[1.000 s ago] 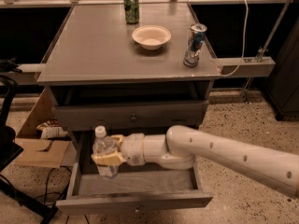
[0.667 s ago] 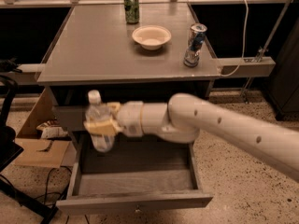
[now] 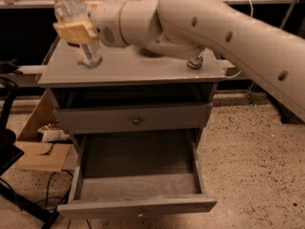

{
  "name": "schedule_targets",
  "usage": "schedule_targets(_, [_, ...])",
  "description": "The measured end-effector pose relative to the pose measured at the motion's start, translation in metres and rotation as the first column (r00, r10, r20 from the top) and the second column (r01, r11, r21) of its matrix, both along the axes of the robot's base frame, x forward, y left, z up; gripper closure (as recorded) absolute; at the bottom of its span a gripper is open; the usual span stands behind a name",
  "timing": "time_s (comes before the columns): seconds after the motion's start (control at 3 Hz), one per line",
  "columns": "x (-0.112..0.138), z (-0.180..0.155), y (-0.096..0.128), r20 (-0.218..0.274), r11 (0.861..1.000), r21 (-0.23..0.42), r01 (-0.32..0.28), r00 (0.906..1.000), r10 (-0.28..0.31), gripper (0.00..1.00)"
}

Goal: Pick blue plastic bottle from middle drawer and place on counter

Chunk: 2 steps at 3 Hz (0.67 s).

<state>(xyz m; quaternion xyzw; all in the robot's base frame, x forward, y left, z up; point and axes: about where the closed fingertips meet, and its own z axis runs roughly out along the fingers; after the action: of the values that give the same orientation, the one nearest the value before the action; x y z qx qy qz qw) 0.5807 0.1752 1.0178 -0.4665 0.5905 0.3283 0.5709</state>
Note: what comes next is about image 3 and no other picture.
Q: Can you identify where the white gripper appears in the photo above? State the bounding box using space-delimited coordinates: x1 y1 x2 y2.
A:
53 0 128 47

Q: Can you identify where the clear plastic water bottle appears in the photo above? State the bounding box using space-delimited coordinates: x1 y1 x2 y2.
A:
54 0 103 69

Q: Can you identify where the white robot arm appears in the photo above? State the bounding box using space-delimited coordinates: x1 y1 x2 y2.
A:
54 0 305 119

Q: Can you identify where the closed grey upper drawer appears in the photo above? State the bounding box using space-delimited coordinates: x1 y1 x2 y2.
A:
53 103 213 135

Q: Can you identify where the grey drawer cabinet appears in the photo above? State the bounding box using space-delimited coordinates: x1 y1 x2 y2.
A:
36 2 227 221

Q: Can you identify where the open grey bottom drawer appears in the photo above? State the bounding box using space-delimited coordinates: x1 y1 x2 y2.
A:
58 130 217 219

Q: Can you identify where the snack package on floor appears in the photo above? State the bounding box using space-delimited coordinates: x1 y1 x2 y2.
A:
37 122 70 142

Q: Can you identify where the blue silver drink can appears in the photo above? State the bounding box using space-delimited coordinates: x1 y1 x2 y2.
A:
187 53 203 70

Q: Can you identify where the flat cardboard piece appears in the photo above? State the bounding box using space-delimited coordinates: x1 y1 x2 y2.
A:
14 142 71 172

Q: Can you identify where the grey wall ledge rail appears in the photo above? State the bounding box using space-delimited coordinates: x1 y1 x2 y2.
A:
219 60 242 80

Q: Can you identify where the white cable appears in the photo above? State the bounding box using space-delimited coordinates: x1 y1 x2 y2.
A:
224 0 254 80

